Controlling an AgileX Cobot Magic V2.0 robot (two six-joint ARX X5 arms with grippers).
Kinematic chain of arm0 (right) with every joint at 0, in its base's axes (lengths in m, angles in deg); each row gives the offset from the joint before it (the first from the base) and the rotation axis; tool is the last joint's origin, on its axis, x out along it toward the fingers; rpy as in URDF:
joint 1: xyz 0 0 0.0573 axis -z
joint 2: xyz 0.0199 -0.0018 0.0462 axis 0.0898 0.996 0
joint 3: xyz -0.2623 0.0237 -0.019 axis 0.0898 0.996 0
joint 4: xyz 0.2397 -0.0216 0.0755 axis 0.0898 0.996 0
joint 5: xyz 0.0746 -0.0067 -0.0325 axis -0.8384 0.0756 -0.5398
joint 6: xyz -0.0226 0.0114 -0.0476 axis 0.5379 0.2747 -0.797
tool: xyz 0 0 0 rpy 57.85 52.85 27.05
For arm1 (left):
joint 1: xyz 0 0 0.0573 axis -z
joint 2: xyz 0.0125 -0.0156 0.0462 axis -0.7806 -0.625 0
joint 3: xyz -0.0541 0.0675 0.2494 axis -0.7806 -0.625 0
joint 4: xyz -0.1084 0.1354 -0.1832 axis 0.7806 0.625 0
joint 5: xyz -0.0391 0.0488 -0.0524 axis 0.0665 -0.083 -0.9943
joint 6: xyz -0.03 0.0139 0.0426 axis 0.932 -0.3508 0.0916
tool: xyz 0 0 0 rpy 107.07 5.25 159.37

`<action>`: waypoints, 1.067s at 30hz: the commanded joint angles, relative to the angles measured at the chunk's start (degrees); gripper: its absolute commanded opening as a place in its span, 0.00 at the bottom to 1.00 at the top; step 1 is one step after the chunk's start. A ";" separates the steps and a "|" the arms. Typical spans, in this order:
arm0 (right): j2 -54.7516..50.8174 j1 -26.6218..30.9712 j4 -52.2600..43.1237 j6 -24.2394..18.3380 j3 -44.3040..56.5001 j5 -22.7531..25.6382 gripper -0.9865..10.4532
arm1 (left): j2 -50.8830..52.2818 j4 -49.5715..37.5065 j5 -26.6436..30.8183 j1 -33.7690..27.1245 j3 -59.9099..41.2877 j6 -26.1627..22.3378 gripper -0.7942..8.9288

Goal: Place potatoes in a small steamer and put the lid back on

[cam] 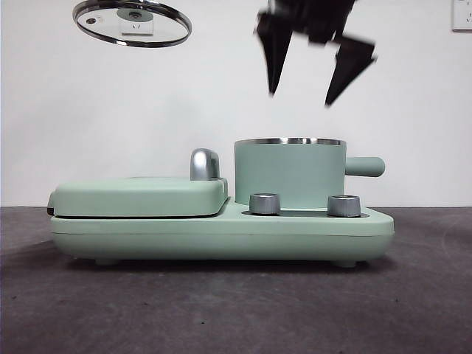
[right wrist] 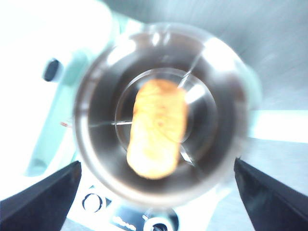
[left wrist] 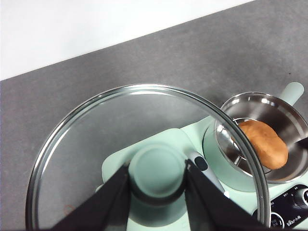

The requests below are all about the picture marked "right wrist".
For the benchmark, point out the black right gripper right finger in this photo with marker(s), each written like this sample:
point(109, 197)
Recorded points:
point(272, 204)

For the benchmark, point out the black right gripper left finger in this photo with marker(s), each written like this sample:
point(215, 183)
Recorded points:
point(41, 207)

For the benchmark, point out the brown potato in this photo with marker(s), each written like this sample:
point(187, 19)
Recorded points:
point(157, 130)

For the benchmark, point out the silver control knob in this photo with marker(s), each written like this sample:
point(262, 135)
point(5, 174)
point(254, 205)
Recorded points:
point(92, 201)
point(160, 223)

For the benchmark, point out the mint green breakfast machine base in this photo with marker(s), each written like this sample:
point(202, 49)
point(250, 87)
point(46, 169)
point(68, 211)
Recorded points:
point(115, 209)

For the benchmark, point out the mint green griddle cover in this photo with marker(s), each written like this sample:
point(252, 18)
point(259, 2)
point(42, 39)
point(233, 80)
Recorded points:
point(36, 36)

